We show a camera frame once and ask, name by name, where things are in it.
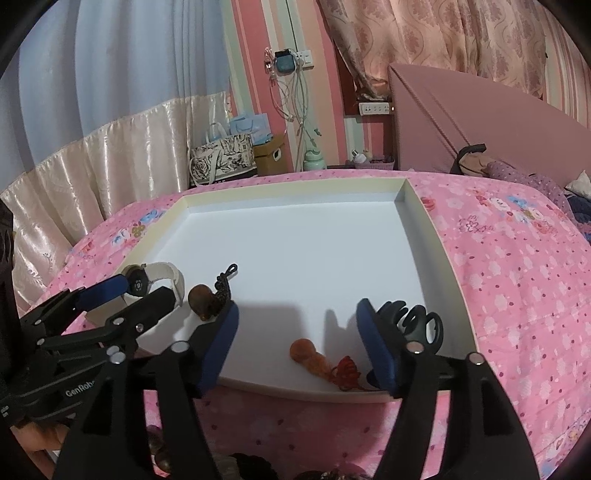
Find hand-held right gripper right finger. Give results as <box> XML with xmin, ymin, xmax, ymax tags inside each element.
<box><xmin>356</xmin><ymin>298</ymin><xmax>539</xmax><ymax>480</ymax></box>

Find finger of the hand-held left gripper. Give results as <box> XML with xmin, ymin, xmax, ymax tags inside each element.
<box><xmin>21</xmin><ymin>273</ymin><xmax>137</xmax><ymax>333</ymax></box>
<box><xmin>85</xmin><ymin>286</ymin><xmax>176</xmax><ymax>344</ymax></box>

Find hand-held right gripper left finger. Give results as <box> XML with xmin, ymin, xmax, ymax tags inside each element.
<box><xmin>53</xmin><ymin>302</ymin><xmax>241</xmax><ymax>480</ymax></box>

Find white strap wristwatch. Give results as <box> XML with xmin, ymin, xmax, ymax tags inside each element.
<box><xmin>121</xmin><ymin>261</ymin><xmax>185</xmax><ymax>319</ymax></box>

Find dark brown gourd pendant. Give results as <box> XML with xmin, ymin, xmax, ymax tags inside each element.
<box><xmin>188</xmin><ymin>263</ymin><xmax>239</xmax><ymax>321</ymax></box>

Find black hair claw clip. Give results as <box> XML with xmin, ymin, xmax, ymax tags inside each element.
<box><xmin>376</xmin><ymin>300</ymin><xmax>445</xmax><ymax>356</ymax></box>

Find orange gourd pendant red tassel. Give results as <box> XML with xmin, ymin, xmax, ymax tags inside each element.
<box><xmin>290</xmin><ymin>338</ymin><xmax>370</xmax><ymax>393</ymax></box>

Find white shallow tray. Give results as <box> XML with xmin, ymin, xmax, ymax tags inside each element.
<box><xmin>85</xmin><ymin>178</ymin><xmax>478</xmax><ymax>404</ymax></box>

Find person's left hand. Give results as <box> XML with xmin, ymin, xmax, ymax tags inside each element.
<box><xmin>11</xmin><ymin>418</ymin><xmax>72</xmax><ymax>460</ymax></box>

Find cream satin curtain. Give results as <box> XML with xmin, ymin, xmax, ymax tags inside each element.
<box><xmin>0</xmin><ymin>90</ymin><xmax>232</xmax><ymax>315</ymax></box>

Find pink floral blanket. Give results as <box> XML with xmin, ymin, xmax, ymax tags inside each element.
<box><xmin>14</xmin><ymin>168</ymin><xmax>591</xmax><ymax>480</ymax></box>

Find floral tote bag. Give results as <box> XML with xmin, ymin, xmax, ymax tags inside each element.
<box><xmin>189</xmin><ymin>122</ymin><xmax>257</xmax><ymax>186</ymax></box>

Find brown cardboard box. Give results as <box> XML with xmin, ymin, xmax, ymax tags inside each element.
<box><xmin>253</xmin><ymin>134</ymin><xmax>286</xmax><ymax>176</ymax></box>

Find blue gift bag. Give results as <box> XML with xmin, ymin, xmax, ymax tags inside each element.
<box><xmin>229</xmin><ymin>112</ymin><xmax>274</xmax><ymax>144</ymax></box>

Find purple dotted cloth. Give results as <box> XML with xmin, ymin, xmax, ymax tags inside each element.
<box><xmin>487</xmin><ymin>161</ymin><xmax>573</xmax><ymax>210</ymax></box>

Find blue curtain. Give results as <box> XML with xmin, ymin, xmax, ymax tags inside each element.
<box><xmin>0</xmin><ymin>0</ymin><xmax>232</xmax><ymax>185</ymax></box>

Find dark blue cloth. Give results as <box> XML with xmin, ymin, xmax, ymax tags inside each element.
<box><xmin>568</xmin><ymin>194</ymin><xmax>591</xmax><ymax>232</ymax></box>

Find pink bed headboard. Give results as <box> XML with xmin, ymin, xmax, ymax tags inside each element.
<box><xmin>387</xmin><ymin>62</ymin><xmax>591</xmax><ymax>174</ymax></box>

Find white pillow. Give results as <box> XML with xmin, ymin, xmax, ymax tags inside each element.
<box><xmin>566</xmin><ymin>171</ymin><xmax>591</xmax><ymax>199</ymax></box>

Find pink patterned curtain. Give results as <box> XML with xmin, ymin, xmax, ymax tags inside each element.
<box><xmin>318</xmin><ymin>0</ymin><xmax>555</xmax><ymax>100</ymax></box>

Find tan bag black strap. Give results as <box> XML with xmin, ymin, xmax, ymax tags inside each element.
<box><xmin>450</xmin><ymin>144</ymin><xmax>495</xmax><ymax>176</ymax></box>

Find white charging cables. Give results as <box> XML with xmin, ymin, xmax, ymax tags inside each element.
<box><xmin>265</xmin><ymin>46</ymin><xmax>319</xmax><ymax>158</ymax></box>

